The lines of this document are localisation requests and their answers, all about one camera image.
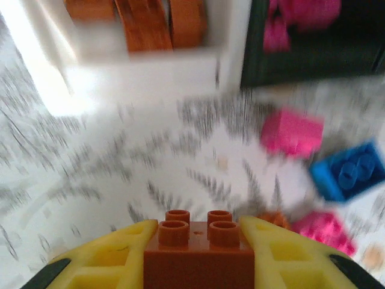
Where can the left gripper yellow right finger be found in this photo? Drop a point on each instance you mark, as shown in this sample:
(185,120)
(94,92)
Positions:
(300,262)

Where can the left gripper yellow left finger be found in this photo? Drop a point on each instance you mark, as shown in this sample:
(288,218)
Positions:
(105,259)

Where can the black plastic container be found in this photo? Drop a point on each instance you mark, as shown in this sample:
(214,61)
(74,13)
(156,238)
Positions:
(316,60)

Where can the blue lego brick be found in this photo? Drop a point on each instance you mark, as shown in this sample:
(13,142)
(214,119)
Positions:
(349,171)

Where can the pink lego brick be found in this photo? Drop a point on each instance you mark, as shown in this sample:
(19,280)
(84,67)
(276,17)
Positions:
(275,37)
(303,12)
(291,134)
(325,233)

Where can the orange lego brick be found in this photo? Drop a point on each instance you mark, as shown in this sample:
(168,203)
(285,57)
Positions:
(198,259)
(90,9)
(144,24)
(275,219)
(186,22)

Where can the white plastic container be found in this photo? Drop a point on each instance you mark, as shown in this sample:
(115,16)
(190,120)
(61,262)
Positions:
(150,72)

